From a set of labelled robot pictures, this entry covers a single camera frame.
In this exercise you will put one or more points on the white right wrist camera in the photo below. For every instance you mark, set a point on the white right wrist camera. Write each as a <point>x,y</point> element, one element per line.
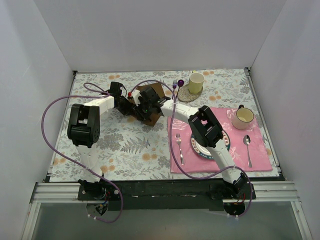
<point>133,97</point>

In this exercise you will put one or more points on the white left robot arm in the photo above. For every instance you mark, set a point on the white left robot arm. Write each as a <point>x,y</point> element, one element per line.
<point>84,130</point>

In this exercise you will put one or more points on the aluminium front rail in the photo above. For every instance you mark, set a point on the aluminium front rail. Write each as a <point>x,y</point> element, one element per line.
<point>265,191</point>

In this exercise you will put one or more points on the purple plastic fork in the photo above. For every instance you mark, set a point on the purple plastic fork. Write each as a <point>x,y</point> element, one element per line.
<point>174,86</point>

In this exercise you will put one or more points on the white plate green rim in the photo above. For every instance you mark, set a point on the white plate green rim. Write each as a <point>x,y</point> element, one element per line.
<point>203,152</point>

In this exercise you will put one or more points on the silver metal spoon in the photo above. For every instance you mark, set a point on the silver metal spoon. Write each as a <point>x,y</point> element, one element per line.
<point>247,141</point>

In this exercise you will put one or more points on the cream mug dark rim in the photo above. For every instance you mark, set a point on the cream mug dark rim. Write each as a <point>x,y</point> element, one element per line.
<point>242,117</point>

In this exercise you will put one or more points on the purple plastic spoon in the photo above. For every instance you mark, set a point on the purple plastic spoon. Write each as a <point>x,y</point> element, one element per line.
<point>180,84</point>

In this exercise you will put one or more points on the speckled round coaster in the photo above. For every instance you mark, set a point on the speckled round coaster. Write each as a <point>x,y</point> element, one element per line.
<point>185,96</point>

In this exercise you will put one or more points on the silver metal fork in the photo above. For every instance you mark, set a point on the silver metal fork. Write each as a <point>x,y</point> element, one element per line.
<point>179,141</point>

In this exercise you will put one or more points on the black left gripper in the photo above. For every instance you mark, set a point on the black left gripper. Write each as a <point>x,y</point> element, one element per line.
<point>127,108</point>

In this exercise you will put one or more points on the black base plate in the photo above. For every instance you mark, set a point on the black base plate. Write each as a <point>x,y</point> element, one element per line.
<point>183,194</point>

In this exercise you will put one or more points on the floral tablecloth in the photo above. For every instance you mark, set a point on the floral tablecloth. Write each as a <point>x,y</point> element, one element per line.
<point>129,150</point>

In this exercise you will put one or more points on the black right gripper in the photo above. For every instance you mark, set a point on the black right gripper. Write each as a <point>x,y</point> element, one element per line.
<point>142,107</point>

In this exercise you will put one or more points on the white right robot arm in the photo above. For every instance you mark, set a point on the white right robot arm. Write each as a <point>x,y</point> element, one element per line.
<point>206,129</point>

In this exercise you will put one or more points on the brown cloth napkin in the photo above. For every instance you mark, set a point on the brown cloth napkin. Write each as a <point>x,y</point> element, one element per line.
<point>156,91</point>

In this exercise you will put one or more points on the pale yellow cup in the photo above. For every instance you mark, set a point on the pale yellow cup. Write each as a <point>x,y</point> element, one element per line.
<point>195,83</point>

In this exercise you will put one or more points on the pink floral placemat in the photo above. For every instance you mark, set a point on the pink floral placemat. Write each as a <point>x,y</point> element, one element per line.
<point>193,163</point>

